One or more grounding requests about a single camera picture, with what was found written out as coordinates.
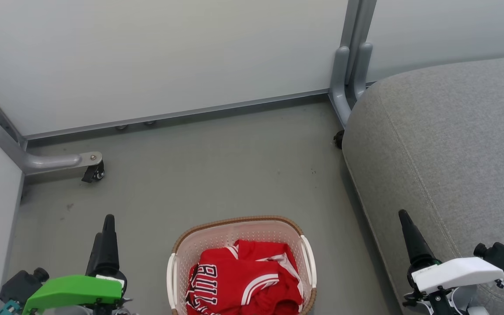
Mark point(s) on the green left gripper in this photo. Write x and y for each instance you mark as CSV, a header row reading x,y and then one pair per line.
x,y
72,288

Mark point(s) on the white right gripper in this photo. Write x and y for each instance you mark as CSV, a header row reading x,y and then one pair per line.
x,y
455,272

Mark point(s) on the red basketball jersey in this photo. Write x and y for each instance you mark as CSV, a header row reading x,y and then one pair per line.
x,y
243,280

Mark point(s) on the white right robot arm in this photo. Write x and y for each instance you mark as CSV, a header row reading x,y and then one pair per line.
x,y
468,302

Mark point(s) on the grey fabric sofa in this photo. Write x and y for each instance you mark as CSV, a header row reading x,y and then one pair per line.
x,y
449,153

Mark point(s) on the black caster wheel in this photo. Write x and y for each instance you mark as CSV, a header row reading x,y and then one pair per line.
x,y
94,173
338,139

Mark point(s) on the white perforated laundry basket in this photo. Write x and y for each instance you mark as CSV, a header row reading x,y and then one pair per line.
x,y
221,238

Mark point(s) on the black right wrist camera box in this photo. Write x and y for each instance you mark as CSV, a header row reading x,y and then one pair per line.
x,y
499,256

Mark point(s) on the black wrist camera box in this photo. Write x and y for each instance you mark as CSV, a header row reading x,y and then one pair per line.
x,y
499,256
21,285

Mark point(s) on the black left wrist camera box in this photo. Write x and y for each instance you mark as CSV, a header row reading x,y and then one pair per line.
x,y
21,285

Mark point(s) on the grey partition foot bracket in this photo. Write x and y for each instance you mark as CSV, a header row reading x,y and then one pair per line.
x,y
37,159

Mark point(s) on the grey partition bottom rail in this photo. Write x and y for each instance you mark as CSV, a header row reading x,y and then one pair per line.
x,y
182,114

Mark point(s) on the grey partition corner post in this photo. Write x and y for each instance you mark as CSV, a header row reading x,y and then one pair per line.
x,y
350,65

